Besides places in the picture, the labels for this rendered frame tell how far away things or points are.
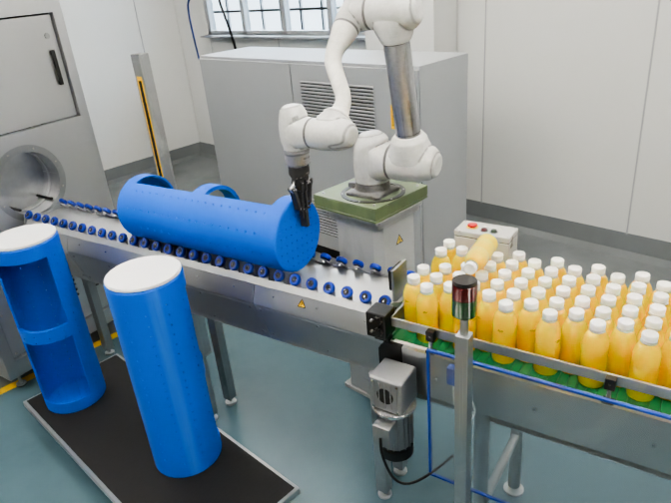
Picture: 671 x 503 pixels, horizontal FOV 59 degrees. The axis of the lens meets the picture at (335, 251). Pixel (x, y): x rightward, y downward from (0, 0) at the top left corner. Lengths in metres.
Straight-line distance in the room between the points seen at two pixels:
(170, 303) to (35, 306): 1.13
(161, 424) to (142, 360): 0.30
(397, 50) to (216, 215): 0.91
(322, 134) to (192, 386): 1.10
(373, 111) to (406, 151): 1.34
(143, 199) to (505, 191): 3.09
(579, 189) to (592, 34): 1.05
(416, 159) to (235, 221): 0.77
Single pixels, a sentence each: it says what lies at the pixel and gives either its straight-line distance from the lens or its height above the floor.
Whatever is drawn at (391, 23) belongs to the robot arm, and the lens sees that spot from 2.25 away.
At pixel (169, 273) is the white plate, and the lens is 2.21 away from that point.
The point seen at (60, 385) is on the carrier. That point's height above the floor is 0.16.
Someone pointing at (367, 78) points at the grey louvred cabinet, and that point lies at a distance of 3.72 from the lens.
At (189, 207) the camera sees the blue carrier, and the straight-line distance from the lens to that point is 2.39.
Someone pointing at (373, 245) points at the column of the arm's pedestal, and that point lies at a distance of 2.57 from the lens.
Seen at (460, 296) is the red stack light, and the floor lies 1.23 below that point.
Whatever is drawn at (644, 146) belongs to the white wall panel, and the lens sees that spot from 4.37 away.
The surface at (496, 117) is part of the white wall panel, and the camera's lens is 4.75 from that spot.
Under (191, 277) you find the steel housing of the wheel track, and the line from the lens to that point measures 2.54.
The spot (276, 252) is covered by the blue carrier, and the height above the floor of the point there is 1.08.
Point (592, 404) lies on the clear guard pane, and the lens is 1.69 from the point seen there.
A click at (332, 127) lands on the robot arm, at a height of 1.52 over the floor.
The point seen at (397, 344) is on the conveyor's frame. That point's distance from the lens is 1.89.
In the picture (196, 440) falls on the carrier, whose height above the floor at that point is 0.32.
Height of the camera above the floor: 1.98
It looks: 26 degrees down
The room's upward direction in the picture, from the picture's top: 5 degrees counter-clockwise
